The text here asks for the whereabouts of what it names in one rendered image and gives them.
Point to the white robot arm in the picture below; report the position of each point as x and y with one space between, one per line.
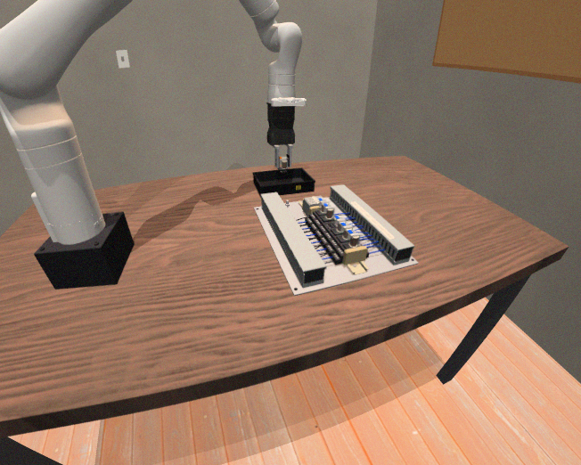
35 50

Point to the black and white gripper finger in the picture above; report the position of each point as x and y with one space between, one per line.
277 158
289 146

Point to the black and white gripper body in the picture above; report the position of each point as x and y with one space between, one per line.
281 104

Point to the grey relay with blue button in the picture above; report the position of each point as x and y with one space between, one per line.
352 238
318 204
327 211
335 220
342 226

